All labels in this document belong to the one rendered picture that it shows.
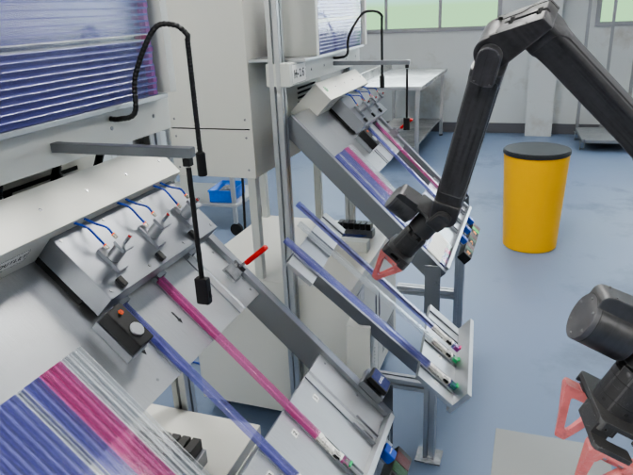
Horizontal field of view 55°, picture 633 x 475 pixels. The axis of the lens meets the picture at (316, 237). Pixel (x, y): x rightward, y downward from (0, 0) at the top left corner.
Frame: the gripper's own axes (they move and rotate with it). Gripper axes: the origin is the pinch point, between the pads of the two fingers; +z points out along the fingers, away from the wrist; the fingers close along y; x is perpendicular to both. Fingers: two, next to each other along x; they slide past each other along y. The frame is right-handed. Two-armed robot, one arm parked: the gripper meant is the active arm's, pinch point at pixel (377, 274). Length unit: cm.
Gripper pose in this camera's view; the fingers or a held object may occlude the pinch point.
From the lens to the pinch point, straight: 142.8
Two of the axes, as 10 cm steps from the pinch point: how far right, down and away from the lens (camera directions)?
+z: -6.0, 6.9, 4.1
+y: -3.2, 2.7, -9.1
